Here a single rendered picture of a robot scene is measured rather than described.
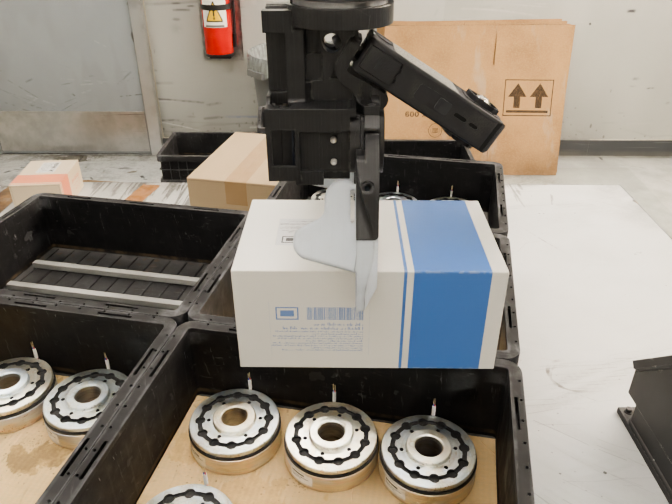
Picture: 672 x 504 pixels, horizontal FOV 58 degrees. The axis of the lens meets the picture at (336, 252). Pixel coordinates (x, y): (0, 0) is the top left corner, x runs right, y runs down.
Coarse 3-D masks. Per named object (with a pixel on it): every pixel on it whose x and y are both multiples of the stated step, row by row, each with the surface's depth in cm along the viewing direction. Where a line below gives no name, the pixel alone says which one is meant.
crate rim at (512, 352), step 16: (496, 240) 92; (224, 272) 84; (512, 272) 84; (208, 288) 80; (512, 288) 80; (512, 304) 77; (192, 320) 74; (208, 320) 74; (224, 320) 74; (512, 320) 74; (512, 336) 71; (496, 352) 69; (512, 352) 69
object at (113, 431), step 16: (176, 336) 71; (160, 352) 69; (160, 368) 66; (496, 368) 67; (512, 368) 66; (144, 384) 64; (512, 384) 64; (128, 400) 62; (512, 400) 62; (128, 416) 60; (512, 416) 60; (112, 432) 59; (512, 432) 59; (96, 448) 57; (528, 448) 57; (96, 464) 55; (528, 464) 55; (80, 480) 54; (528, 480) 54; (64, 496) 52; (528, 496) 52
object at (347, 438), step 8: (328, 416) 69; (336, 416) 69; (312, 424) 68; (320, 424) 68; (328, 424) 69; (336, 424) 68; (344, 424) 68; (312, 432) 67; (344, 432) 67; (352, 432) 67; (312, 440) 66; (320, 440) 66; (344, 440) 66; (320, 448) 65; (328, 448) 65; (336, 448) 65
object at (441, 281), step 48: (240, 240) 48; (288, 240) 48; (384, 240) 48; (432, 240) 48; (480, 240) 48; (240, 288) 45; (288, 288) 45; (336, 288) 45; (384, 288) 45; (432, 288) 44; (480, 288) 44; (240, 336) 47; (288, 336) 47; (336, 336) 47; (384, 336) 47; (432, 336) 47; (480, 336) 47
